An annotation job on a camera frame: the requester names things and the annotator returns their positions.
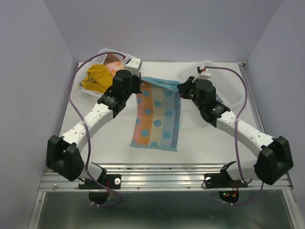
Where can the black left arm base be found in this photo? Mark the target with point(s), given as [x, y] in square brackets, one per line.
[102, 183]

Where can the mustard yellow towel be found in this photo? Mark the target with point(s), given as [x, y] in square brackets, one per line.
[98, 79]

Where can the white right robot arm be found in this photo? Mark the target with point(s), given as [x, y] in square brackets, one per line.
[273, 155]

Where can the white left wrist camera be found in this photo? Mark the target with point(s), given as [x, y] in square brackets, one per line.
[134, 66]

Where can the orange peach patterned towel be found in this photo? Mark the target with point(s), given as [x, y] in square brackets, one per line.
[113, 63]

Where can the aluminium mounting rail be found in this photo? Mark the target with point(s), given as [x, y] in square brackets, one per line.
[156, 177]

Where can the white basket holding towels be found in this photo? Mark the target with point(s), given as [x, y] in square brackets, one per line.
[100, 60]

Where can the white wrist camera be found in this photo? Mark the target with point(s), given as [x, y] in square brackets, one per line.
[134, 66]
[203, 74]

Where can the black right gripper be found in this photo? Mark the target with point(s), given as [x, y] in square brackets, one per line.
[184, 86]

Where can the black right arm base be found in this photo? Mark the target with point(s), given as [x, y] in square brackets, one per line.
[230, 188]

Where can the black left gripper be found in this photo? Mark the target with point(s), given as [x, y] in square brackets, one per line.
[137, 80]

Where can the blue polka dot towel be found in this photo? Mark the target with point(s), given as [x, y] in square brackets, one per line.
[157, 124]

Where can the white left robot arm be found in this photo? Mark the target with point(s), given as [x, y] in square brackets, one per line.
[64, 152]

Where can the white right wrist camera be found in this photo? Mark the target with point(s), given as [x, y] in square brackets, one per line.
[203, 74]

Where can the blue white logo towel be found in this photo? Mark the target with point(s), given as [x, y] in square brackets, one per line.
[219, 99]

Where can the empty white plastic basket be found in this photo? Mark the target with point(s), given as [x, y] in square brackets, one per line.
[223, 84]

